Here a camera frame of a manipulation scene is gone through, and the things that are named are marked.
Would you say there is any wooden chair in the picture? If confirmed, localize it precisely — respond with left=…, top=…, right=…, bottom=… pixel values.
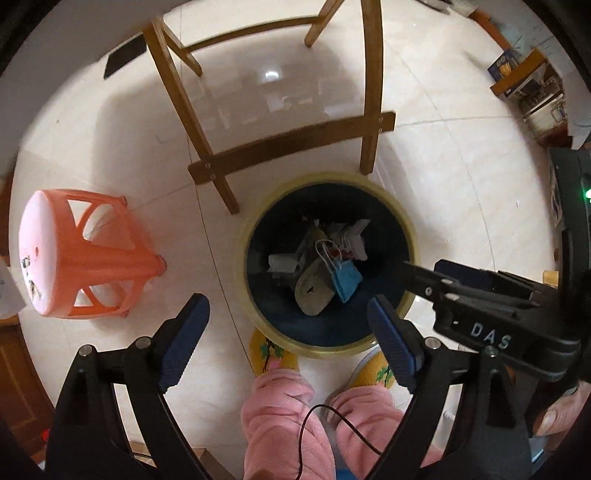
left=141, top=0, right=397, bottom=216

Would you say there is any person's pink pants leg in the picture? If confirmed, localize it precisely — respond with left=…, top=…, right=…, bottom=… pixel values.
left=240, top=369, right=336, bottom=480
left=331, top=387, right=445, bottom=480

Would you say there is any person's right pink pants leg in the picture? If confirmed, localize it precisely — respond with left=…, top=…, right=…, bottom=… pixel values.
left=331, top=387, right=445, bottom=480

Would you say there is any white paper sheet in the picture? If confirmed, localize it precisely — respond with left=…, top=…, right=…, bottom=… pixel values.
left=0, top=264, right=27, bottom=320

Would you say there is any person's left pink pants leg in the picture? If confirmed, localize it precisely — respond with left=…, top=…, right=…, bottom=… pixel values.
left=240, top=369, right=336, bottom=480

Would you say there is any white paper scrap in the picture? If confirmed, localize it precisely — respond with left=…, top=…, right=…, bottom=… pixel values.
left=268, top=251, right=302, bottom=278

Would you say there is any person's left yellow slipper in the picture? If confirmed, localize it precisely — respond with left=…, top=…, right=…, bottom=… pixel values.
left=249, top=329, right=301, bottom=377

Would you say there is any blue face mask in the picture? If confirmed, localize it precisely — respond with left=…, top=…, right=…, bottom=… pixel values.
left=316, top=240, right=363, bottom=304

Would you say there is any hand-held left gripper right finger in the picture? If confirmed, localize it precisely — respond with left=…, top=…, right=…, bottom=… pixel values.
left=367, top=295, right=532, bottom=480

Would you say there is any brown wooden cabinet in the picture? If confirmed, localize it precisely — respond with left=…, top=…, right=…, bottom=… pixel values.
left=0, top=318, right=62, bottom=444

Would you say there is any white paper trash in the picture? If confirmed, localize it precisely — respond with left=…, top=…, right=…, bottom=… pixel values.
left=329, top=218, right=373, bottom=262

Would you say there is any person's right yellow slipper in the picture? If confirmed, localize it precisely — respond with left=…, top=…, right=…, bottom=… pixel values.
left=350, top=353, right=396, bottom=394

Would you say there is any person's yellow slipper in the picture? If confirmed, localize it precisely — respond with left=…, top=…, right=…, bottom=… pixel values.
left=350, top=353, right=396, bottom=394
left=249, top=329, right=301, bottom=377

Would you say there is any thin black cable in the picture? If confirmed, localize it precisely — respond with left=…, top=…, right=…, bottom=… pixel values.
left=294, top=404, right=385, bottom=480

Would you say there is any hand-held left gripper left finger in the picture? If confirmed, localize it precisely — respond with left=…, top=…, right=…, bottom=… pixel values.
left=51, top=293, right=212, bottom=480

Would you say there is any person's right hand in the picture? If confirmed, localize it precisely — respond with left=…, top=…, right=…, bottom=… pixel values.
left=534, top=381, right=591, bottom=437

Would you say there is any blue and yellow box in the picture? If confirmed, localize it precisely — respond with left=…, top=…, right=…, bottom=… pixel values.
left=488, top=52, right=522, bottom=84

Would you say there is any round yellow-rimmed bin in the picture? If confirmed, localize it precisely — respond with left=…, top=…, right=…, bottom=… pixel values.
left=233, top=173, right=416, bottom=360

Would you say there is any black floor mat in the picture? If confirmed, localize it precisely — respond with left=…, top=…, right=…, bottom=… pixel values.
left=103, top=34, right=147, bottom=79

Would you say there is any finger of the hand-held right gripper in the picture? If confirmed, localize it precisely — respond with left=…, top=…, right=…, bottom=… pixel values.
left=402, top=261, right=463, bottom=304
left=435, top=259, right=542, bottom=302

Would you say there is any small wooden shelf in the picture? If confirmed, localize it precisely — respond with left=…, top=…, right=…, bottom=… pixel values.
left=488, top=47, right=549, bottom=99

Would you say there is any orange plastic stool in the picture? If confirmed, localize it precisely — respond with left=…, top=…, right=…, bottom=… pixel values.
left=18, top=188, right=168, bottom=321

